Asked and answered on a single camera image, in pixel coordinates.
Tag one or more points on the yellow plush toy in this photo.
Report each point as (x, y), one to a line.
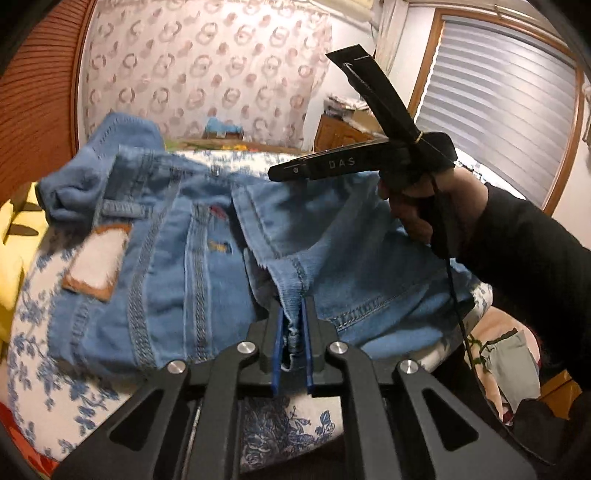
(16, 240)

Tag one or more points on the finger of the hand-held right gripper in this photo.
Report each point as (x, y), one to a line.
(374, 87)
(332, 164)

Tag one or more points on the long wooden cabinet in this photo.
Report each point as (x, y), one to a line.
(337, 136)

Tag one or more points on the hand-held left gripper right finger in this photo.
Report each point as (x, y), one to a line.
(308, 350)

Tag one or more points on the white wrapped air conditioner pipe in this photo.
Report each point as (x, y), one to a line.
(388, 37)

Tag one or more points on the stack of papers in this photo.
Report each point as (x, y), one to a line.
(341, 105)

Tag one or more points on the person's right hand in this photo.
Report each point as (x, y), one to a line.
(413, 217)

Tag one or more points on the person's right forearm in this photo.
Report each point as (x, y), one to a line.
(531, 258)

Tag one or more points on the grey striped window blind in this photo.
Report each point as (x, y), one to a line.
(498, 101)

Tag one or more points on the wooden window frame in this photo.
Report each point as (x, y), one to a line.
(427, 69)

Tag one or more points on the blue bag on box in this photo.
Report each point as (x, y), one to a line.
(224, 128)

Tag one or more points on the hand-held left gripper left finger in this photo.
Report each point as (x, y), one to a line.
(277, 350)

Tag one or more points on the wooden louvered wardrobe door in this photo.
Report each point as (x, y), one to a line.
(41, 92)

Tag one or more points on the grey green cloth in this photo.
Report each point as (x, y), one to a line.
(512, 369)

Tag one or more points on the blue denim pants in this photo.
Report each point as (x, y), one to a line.
(175, 277)

